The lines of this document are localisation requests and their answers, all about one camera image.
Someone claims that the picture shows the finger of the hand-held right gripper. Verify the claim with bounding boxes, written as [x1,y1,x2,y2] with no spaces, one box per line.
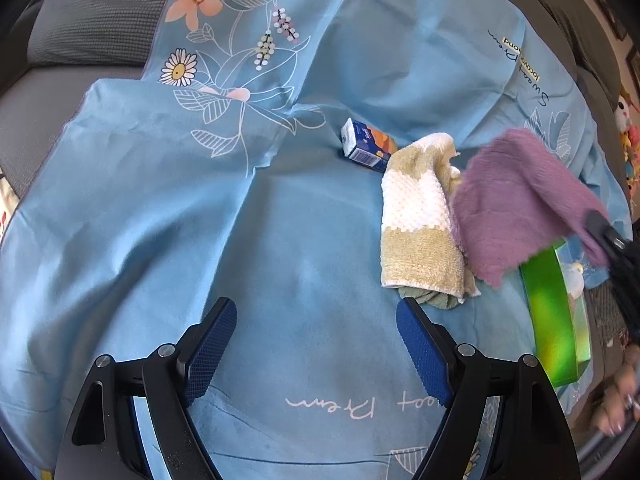
[582,210,626,261]

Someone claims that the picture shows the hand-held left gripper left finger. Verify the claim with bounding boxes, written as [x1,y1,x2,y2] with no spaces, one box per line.
[52,296,238,480]

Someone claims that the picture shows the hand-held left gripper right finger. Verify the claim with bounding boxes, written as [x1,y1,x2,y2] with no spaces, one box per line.
[395,296,583,480]

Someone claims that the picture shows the sage green cloth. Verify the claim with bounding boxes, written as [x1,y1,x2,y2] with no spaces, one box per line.
[397,285,468,308]

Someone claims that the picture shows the light blue plush toy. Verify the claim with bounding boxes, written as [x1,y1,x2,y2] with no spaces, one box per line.
[560,260,586,301]

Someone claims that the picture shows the green cardboard box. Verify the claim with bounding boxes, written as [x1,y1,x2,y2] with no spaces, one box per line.
[517,240,593,388]

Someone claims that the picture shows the purple towel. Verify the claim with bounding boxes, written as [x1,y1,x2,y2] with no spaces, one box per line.
[450,127,608,288]

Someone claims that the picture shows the beige and white towel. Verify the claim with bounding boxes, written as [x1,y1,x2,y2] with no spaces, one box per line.
[380,132,481,303]

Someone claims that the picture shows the person's right hand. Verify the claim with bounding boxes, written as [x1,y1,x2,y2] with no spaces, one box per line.
[597,360,640,436]

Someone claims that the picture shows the row of colourful plush toys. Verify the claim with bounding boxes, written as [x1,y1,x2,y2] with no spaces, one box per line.
[615,45,640,186]

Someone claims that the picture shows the light blue floral bed sheet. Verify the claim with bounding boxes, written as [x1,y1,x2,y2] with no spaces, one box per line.
[0,0,633,480]

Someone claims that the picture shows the small blue orange box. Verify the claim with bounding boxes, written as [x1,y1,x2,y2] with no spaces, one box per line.
[341,117,401,173]

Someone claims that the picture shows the grey sofa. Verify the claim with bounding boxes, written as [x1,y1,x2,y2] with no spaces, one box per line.
[0,0,640,480]

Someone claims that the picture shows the grey waffle cushion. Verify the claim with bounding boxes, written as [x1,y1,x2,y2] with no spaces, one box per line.
[27,0,193,68]

